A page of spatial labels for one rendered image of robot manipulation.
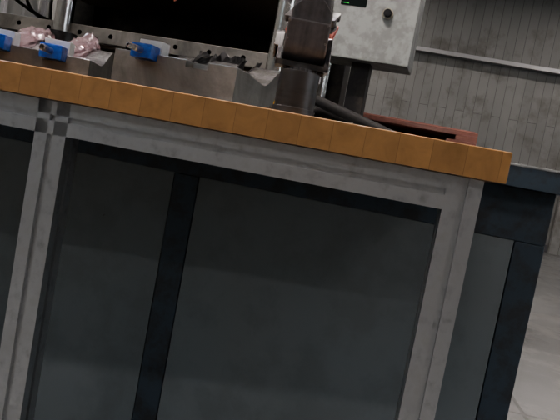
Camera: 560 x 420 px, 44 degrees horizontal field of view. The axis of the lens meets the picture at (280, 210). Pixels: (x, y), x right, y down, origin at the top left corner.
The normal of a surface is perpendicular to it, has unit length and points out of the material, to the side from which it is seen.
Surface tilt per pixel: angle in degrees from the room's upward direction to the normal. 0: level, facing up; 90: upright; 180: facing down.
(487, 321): 90
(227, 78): 90
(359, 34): 90
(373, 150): 90
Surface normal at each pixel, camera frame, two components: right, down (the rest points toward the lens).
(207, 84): -0.24, 0.04
